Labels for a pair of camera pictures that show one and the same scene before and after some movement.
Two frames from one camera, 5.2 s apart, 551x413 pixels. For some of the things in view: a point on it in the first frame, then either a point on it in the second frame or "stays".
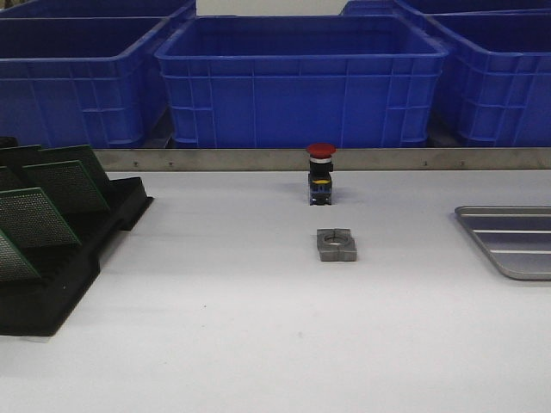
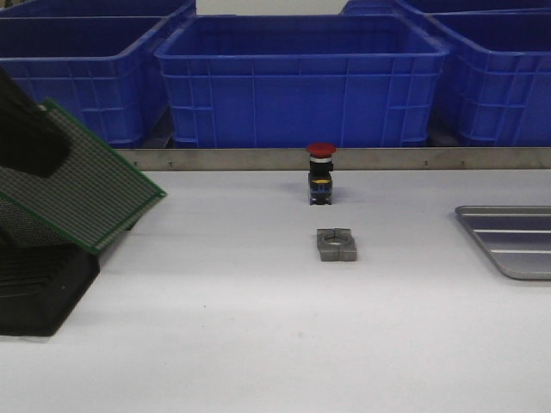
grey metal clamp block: (336, 244) stays
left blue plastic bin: (82, 83) stays
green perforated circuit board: (14, 265) to (97, 194)
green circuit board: (28, 217) stays
